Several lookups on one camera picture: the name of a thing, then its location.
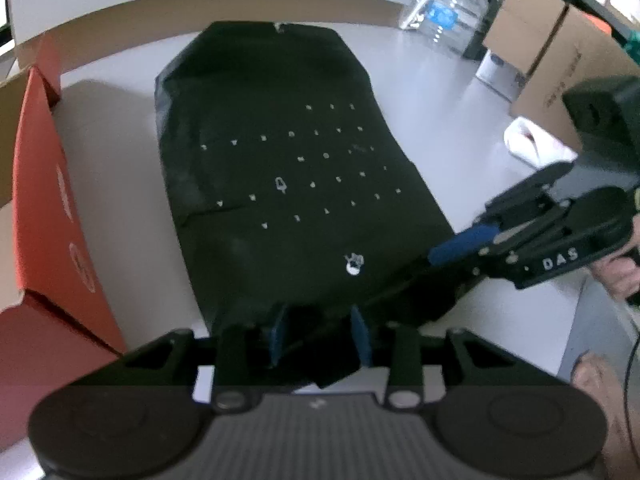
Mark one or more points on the person's right hand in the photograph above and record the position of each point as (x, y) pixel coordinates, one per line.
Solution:
(619, 276)

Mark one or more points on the large cardboard box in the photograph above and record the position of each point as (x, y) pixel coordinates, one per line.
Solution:
(577, 52)

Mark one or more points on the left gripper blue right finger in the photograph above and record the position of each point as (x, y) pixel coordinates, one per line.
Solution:
(404, 351)

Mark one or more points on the small cardboard box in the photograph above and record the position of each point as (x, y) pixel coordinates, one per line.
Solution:
(525, 34)

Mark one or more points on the red cardboard shoe box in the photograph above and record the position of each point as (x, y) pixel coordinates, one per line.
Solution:
(56, 324)

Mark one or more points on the white paper bag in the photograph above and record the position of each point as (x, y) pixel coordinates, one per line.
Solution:
(535, 146)

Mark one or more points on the clear water bottle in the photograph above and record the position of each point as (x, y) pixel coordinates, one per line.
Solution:
(456, 26)

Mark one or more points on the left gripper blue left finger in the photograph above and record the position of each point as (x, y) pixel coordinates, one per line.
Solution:
(245, 362)

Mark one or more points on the white small box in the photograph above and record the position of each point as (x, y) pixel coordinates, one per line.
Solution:
(500, 76)

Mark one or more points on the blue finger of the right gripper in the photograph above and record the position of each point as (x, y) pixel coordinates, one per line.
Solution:
(467, 242)

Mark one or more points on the black shopping bag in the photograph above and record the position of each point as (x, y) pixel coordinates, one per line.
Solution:
(287, 187)

